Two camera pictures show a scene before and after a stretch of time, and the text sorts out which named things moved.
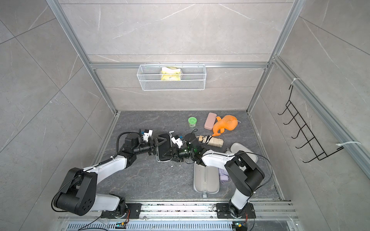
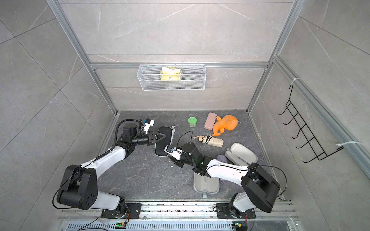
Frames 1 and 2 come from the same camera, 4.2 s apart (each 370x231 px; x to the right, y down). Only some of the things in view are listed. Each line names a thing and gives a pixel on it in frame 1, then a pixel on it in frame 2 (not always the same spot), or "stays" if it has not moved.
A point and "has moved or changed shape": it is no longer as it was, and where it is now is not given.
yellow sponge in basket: x=170 y=73 stays
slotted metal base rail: x=185 y=216 stays
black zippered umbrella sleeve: x=164 y=147 has moved or changed shape
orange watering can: x=229 y=122 stays
